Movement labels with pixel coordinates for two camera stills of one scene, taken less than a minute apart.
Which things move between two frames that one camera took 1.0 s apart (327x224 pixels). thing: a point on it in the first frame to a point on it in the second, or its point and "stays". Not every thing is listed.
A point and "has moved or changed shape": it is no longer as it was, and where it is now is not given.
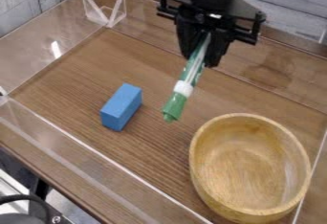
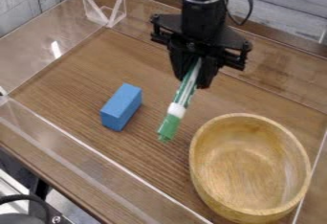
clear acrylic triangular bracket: (104, 15) stays
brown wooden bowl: (250, 167) stays
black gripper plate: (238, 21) to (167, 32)
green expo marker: (190, 77) has moved or changed shape
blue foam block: (122, 107) stays
